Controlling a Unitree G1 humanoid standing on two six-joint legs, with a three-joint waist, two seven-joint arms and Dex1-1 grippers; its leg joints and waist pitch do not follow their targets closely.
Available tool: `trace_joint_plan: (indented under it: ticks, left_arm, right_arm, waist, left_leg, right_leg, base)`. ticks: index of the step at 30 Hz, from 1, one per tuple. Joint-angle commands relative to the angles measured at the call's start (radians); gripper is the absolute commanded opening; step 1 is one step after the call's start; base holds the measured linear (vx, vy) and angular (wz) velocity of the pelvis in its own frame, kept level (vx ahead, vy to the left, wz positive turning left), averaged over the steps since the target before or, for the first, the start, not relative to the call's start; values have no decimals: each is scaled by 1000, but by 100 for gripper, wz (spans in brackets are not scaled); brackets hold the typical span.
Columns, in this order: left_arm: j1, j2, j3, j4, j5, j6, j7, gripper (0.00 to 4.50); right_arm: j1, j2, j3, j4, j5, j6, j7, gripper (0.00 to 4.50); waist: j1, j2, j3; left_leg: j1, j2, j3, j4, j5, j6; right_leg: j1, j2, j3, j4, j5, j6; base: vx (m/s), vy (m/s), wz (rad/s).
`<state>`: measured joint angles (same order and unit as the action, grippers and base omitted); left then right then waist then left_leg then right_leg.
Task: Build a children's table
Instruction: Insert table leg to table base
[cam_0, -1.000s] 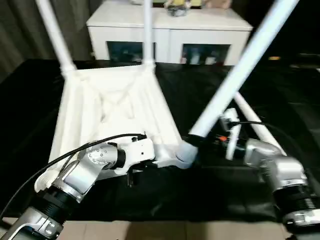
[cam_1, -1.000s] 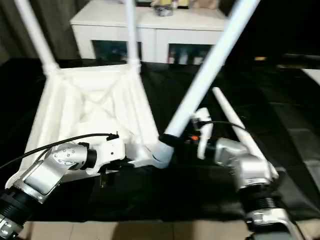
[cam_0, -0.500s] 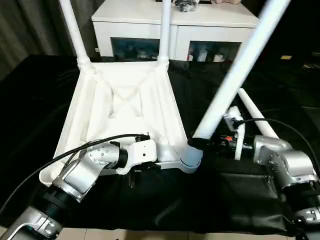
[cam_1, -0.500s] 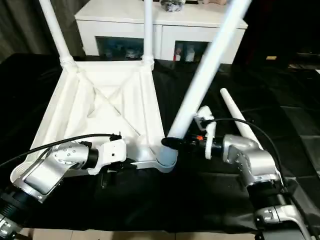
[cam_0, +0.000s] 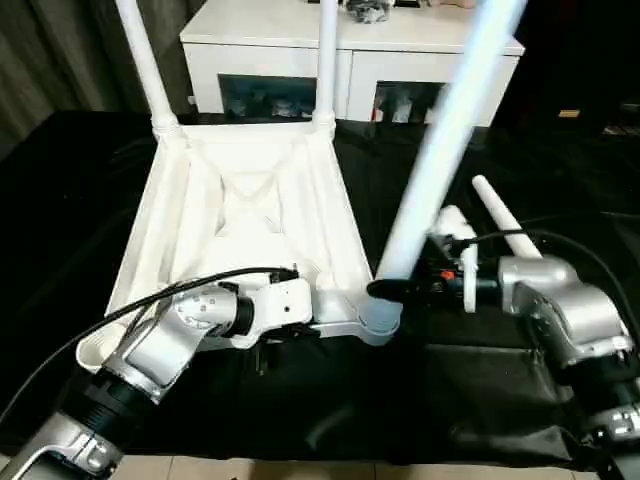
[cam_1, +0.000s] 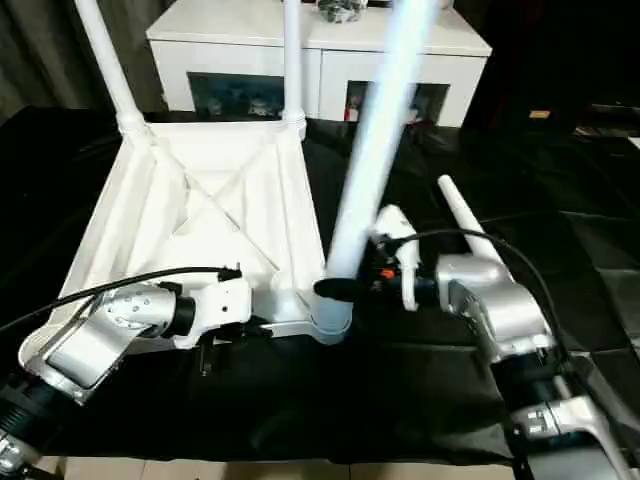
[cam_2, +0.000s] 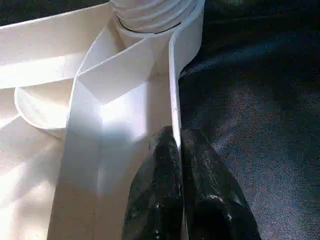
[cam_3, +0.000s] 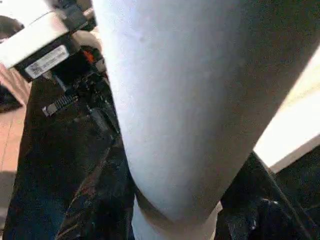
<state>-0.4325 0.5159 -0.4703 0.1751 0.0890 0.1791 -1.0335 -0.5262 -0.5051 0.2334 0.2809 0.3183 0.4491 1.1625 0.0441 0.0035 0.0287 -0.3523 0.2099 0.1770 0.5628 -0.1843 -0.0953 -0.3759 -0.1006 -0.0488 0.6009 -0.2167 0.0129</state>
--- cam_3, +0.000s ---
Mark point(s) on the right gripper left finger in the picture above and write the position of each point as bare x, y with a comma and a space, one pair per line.
100, 195

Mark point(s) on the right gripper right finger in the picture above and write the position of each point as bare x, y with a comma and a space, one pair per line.
270, 205

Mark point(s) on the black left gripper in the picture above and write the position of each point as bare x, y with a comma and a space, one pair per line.
82, 82

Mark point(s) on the white plastic table top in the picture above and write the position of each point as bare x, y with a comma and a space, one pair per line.
295, 120

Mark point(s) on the white plastic table leg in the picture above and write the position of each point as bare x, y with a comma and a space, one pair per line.
200, 100

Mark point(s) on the black mat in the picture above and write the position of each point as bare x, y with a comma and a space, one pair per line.
45, 150

